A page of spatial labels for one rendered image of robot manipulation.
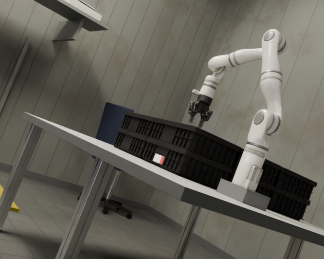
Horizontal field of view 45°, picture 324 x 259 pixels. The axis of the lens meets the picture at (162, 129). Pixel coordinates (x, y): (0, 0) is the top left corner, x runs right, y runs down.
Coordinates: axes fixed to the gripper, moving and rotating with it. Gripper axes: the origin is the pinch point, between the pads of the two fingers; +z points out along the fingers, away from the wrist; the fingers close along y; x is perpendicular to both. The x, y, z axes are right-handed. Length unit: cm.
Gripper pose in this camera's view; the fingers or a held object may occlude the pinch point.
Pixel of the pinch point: (195, 123)
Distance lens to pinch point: 199.8
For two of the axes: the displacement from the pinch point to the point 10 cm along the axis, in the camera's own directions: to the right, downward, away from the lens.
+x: -5.0, -1.2, 8.6
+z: -3.6, 9.3, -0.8
